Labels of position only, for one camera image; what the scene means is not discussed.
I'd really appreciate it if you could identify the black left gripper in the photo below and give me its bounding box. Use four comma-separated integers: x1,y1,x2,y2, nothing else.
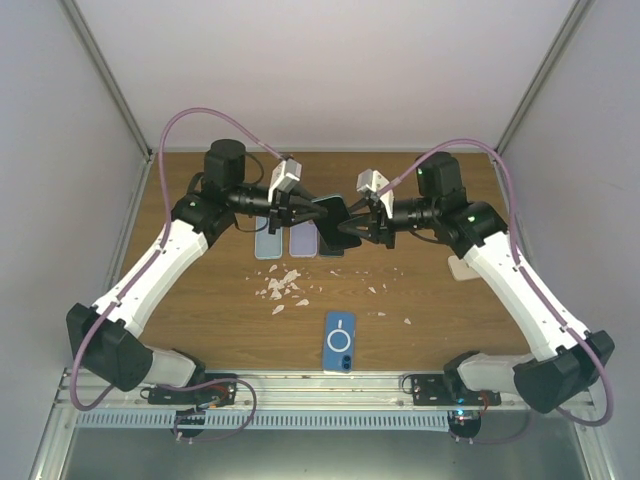
230,183,329,235

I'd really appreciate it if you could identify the lavender phone case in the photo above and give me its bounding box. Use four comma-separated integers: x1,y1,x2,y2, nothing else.
289,221,318,258

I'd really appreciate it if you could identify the phone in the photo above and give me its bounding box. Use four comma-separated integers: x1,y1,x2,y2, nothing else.
312,194,362,251

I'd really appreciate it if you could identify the dark green smartphone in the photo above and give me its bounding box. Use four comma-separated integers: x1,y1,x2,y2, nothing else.
318,239,344,258

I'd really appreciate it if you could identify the light blue phone case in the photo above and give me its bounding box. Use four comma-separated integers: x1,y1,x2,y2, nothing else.
254,217,283,260

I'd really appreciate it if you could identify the blue magsafe phone case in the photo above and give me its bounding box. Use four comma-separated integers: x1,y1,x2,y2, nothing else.
322,311,356,374

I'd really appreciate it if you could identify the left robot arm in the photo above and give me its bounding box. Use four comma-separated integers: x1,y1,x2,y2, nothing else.
66,139,326,404

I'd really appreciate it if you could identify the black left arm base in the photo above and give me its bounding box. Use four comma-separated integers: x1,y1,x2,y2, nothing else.
140,372,238,408

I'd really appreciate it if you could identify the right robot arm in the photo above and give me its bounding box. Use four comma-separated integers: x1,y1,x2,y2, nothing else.
339,151,615,414

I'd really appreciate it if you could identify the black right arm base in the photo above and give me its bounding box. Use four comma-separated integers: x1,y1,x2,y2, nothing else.
402,373,502,407

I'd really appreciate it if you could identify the white phone stand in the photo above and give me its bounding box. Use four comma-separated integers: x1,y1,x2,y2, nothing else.
447,255,479,282

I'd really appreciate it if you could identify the white debris pile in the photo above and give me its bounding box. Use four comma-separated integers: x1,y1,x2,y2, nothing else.
253,264,314,316

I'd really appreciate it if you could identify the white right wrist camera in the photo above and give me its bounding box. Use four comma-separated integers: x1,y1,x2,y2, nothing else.
356,169,394,218

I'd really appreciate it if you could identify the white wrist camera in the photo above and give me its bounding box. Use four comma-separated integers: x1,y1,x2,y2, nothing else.
268,157,302,202
356,169,394,218

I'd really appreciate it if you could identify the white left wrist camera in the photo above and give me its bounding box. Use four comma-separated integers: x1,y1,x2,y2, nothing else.
268,157,302,202

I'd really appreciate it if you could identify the aluminium front rail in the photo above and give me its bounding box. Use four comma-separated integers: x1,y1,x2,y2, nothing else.
54,367,596,409

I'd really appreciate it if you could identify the white slotted cable duct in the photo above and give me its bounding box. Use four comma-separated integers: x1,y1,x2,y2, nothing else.
77,409,449,432

